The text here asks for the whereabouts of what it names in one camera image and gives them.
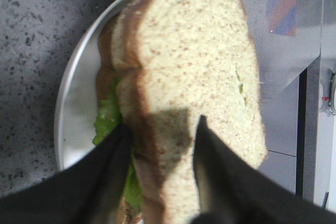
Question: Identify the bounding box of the green lettuce leaf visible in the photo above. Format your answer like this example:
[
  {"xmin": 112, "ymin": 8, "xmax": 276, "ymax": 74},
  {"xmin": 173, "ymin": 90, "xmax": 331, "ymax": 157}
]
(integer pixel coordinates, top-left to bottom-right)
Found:
[{"xmin": 92, "ymin": 77, "xmax": 142, "ymax": 214}]

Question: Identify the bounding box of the bread slice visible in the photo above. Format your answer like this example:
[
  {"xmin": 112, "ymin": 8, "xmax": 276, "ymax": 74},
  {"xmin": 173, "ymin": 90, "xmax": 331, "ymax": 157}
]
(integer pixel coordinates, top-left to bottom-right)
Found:
[
  {"xmin": 111, "ymin": 0, "xmax": 267, "ymax": 223},
  {"xmin": 95, "ymin": 14, "xmax": 144, "ymax": 224}
]

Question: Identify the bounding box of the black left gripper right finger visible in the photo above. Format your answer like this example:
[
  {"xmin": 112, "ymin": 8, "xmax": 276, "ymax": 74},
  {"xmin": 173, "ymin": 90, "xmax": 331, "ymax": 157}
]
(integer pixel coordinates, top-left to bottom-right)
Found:
[{"xmin": 191, "ymin": 115, "xmax": 335, "ymax": 223}]

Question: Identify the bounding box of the white round plate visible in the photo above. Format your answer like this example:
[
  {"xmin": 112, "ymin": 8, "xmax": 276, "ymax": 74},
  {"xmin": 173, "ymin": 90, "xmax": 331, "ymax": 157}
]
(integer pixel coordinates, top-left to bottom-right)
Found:
[{"xmin": 54, "ymin": 0, "xmax": 132, "ymax": 170}]

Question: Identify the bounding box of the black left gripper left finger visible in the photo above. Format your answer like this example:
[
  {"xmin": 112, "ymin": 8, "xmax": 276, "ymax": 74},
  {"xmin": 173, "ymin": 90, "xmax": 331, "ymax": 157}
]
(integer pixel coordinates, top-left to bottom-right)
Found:
[{"xmin": 1, "ymin": 124, "xmax": 132, "ymax": 223}]

